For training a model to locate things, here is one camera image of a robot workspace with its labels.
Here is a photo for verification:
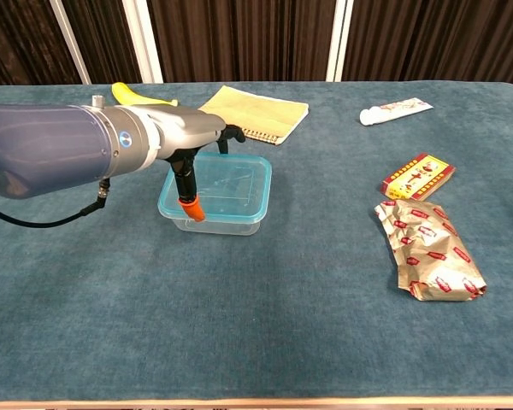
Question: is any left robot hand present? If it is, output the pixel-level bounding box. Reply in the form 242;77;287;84
156;106;246;223

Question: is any blue plastic container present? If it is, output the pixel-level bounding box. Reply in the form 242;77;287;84
156;152;273;226

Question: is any clear plastic container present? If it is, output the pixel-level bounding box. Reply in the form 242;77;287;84
168;211;264;237

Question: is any red yellow card box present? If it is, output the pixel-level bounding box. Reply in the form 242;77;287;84
381;152;457;202

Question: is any yellow banana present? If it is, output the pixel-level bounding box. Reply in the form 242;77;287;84
111;81;179;108

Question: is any tan spiral notebook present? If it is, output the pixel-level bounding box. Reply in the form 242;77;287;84
198;85;310;147

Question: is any dark brown pleated curtain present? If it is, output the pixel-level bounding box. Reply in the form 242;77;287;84
0;0;513;86

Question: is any teal table cloth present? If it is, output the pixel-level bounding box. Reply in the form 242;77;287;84
0;80;513;402

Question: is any white toothpaste tube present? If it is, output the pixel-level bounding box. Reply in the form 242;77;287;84
359;97;434;127

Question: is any crumpled gold snack wrapper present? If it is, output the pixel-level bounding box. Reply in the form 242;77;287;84
374;199;488;302

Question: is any white frame post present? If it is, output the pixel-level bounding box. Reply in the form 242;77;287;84
49;0;91;85
325;0;355;82
121;0;164;85

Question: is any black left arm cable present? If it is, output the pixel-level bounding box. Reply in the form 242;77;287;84
0;179;111;229

